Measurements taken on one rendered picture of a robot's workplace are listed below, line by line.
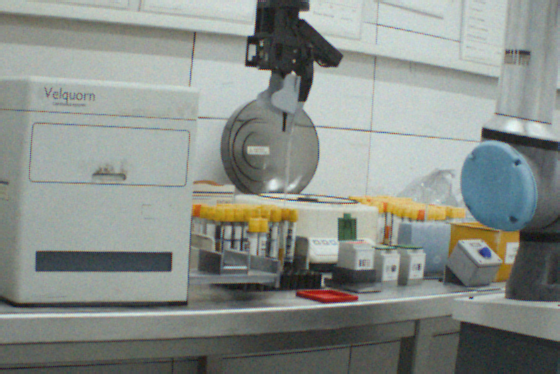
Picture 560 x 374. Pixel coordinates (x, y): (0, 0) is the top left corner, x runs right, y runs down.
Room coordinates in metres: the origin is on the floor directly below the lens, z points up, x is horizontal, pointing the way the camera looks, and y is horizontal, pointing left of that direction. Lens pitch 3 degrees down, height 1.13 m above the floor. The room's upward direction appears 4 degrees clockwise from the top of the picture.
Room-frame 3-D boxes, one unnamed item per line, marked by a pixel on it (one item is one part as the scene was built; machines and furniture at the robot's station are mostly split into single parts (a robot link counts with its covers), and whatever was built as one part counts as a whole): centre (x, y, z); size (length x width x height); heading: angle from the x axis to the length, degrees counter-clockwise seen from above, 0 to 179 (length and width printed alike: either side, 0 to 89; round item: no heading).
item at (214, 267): (1.55, 0.10, 0.92); 0.21 x 0.07 x 0.05; 129
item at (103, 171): (1.49, 0.31, 1.03); 0.31 x 0.27 x 0.30; 129
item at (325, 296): (1.64, -0.07, 0.88); 0.07 x 0.07 x 0.01; 39
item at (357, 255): (1.76, -0.12, 0.92); 0.05 x 0.04 x 0.06; 37
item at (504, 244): (2.02, -0.41, 0.93); 0.13 x 0.13 x 0.10; 39
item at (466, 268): (1.87, -0.33, 0.92); 0.13 x 0.07 x 0.08; 39
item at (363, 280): (1.76, -0.12, 0.89); 0.09 x 0.05 x 0.04; 37
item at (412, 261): (1.86, -0.22, 0.91); 0.05 x 0.04 x 0.07; 39
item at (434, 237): (1.96, -0.26, 0.92); 0.10 x 0.07 x 0.10; 124
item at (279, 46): (1.72, 0.03, 1.27); 0.09 x 0.08 x 0.12; 129
